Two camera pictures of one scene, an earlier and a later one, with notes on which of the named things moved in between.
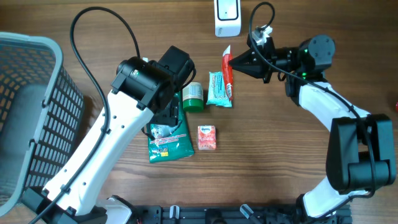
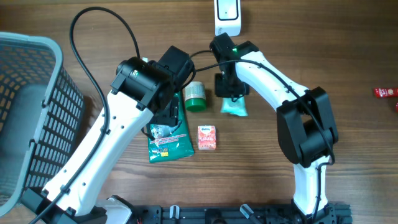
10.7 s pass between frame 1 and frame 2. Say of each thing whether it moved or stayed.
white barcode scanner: stayed
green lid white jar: stayed
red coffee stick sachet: moved
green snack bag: stayed
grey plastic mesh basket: stayed
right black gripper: moved
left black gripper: stayed
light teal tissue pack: moved
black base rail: stayed
